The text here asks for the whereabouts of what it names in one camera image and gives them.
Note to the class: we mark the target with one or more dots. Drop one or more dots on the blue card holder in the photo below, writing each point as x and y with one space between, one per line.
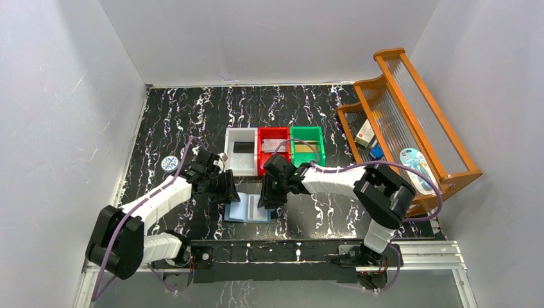
247 210

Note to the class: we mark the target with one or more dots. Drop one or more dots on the small blue object on shelf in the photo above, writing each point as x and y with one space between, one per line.
376 153

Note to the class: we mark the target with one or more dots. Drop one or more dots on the blue blister pack toy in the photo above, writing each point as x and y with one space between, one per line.
414 159

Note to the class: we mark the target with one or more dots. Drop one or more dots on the black card in white bin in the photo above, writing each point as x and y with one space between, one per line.
244 147

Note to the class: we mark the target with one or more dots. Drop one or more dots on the aluminium rail frame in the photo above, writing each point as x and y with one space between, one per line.
416 255

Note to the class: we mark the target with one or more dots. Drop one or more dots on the orange wooden shelf rack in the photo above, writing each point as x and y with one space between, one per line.
404 115

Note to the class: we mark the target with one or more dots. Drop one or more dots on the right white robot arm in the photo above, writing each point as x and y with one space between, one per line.
383 193

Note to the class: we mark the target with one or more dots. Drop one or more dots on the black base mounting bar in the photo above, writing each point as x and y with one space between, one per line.
284 260

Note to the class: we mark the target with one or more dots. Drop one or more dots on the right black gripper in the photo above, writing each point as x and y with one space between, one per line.
274 201

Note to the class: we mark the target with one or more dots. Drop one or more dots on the white credit card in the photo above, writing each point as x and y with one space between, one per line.
274 145

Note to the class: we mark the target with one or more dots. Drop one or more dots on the gold card in green bin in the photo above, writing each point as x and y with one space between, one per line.
306 148

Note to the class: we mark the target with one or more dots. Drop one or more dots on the white plastic bin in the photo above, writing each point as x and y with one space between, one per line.
244 164

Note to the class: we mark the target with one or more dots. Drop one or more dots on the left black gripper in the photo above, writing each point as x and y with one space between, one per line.
222 185

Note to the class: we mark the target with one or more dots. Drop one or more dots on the blue round tape tin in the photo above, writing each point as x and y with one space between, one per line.
170 164

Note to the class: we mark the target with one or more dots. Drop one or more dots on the green plastic bin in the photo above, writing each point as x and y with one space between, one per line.
308 134

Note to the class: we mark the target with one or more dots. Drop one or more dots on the red plastic bin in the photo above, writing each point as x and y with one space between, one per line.
271 133

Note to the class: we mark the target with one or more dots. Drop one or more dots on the small red white box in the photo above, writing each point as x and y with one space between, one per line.
365 135

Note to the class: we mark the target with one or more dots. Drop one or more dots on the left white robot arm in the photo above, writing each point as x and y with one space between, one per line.
120 240

